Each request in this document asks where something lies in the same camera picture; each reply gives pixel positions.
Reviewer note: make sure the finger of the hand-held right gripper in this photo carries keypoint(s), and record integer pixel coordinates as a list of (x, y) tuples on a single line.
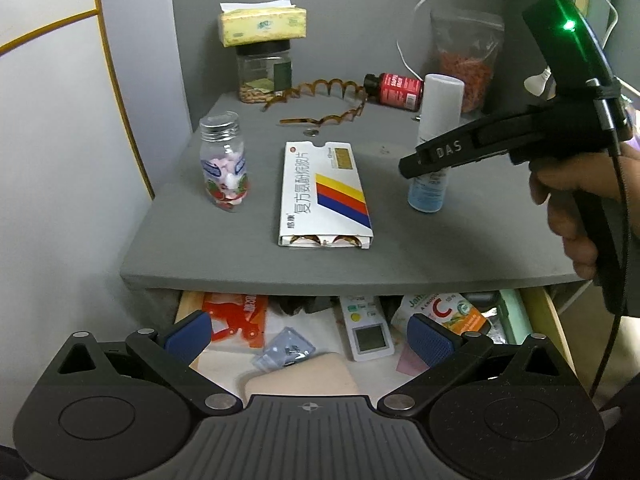
[(450, 152)]

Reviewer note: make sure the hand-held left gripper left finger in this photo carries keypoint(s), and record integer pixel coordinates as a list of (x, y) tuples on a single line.
[(187, 335)]

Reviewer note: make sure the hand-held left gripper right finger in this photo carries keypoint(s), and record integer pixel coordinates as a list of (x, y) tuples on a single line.
[(430, 340)]

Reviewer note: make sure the white blue spray bottle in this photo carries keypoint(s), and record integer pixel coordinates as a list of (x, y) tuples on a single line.
[(440, 105)]

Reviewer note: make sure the white striped medicine box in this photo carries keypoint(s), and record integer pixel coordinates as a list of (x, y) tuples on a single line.
[(325, 195)]

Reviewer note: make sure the clear candy bottle silver cap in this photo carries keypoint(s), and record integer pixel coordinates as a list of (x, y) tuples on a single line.
[(223, 175)]

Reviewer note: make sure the person's right hand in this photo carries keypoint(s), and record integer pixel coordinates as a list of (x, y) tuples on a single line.
[(565, 220)]

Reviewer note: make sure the pink paper slip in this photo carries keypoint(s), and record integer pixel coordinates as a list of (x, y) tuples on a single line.
[(410, 362)]

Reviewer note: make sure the white orange green sachet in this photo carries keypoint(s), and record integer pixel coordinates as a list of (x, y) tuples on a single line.
[(450, 312)]

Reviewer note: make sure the orange red plastic packet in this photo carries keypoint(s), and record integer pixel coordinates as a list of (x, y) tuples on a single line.
[(235, 312)]

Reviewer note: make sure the white remote with display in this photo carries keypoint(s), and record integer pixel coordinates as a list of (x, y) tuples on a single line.
[(367, 330)]

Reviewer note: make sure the dark bottle with red label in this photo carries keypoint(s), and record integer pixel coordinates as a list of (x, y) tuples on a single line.
[(397, 91)]

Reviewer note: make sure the clear bag of red berries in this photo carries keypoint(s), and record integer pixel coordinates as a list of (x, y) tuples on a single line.
[(470, 70)]

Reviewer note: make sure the mint green box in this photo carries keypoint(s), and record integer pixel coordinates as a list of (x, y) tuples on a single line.
[(515, 317)]

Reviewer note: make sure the clear plastic blister packet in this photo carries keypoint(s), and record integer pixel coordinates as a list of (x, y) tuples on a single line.
[(285, 352)]

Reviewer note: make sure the grey bedside cabinet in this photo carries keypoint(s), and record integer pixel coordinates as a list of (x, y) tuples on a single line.
[(250, 255)]

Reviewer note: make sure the beige flat pad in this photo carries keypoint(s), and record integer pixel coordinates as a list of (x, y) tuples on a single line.
[(300, 380)]

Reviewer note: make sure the brown wavy headband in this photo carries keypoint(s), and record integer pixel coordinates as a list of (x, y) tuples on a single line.
[(320, 86)]

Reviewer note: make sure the glass jar with black lid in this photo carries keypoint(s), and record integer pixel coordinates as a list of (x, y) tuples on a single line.
[(260, 72)]

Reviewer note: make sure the person's right leg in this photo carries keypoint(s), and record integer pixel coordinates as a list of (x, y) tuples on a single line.
[(620, 435)]

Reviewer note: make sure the yellow green tissue box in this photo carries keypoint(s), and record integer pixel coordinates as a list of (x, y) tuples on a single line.
[(262, 25)]

